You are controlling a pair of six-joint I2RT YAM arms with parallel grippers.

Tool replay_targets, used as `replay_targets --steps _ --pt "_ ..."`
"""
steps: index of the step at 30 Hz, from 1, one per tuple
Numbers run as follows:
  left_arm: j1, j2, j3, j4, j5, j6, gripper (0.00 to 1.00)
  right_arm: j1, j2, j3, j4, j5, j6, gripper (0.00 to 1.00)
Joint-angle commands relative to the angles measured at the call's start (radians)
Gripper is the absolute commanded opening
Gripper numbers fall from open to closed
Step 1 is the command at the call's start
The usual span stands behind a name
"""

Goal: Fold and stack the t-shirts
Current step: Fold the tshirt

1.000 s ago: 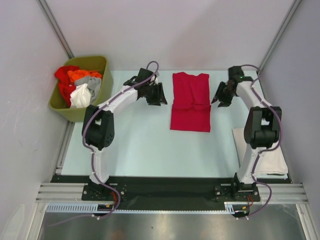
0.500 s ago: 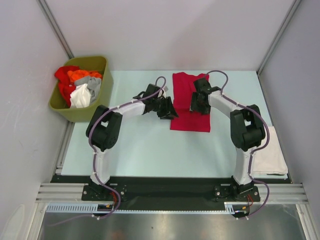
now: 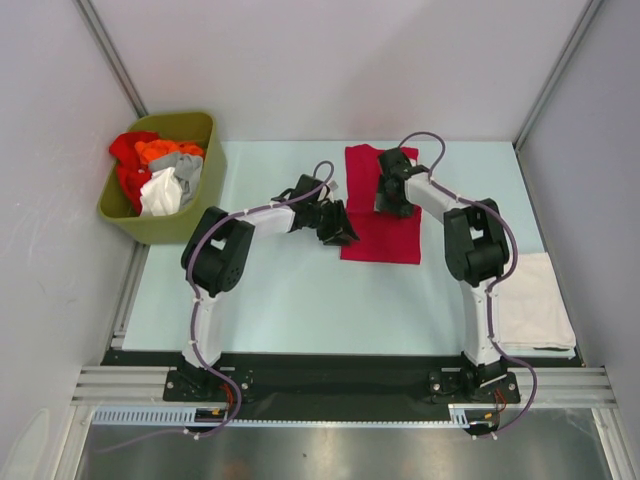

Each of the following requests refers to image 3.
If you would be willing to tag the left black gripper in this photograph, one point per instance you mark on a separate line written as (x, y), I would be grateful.
(340, 231)

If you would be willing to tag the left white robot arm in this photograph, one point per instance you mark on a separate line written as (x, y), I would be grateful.
(214, 261)

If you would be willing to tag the left aluminium frame rail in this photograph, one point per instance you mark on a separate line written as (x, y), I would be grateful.
(120, 385)

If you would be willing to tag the left corner aluminium post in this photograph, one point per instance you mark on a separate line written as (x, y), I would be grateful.
(108, 49)

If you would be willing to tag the bright red t shirt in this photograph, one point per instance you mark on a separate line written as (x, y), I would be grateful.
(131, 173)

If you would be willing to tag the right corner aluminium post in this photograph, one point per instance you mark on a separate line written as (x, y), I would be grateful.
(579, 32)

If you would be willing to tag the orange t shirt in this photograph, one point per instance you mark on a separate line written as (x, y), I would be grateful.
(155, 149)

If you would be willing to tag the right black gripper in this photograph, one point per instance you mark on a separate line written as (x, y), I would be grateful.
(382, 202)

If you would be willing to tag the corner aluminium post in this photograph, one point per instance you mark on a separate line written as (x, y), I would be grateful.
(108, 49)
(579, 32)

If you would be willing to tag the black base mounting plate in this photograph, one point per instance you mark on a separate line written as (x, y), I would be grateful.
(377, 387)

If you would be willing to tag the grey t shirt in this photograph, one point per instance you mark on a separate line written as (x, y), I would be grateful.
(188, 170)

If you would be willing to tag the folded white t shirt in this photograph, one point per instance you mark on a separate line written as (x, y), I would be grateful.
(531, 314)

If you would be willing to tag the white slotted cable duct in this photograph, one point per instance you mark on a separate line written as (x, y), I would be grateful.
(209, 417)

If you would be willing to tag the aluminium frame rail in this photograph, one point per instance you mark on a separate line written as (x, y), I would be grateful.
(120, 385)
(580, 388)

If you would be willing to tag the crimson red t shirt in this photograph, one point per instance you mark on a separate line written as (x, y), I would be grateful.
(383, 238)

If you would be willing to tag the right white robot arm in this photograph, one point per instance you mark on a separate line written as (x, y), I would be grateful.
(476, 253)

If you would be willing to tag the white t shirt in bin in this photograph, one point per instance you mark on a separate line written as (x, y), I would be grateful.
(161, 195)

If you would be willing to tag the right aluminium frame rail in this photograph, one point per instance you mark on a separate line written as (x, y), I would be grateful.
(580, 388)

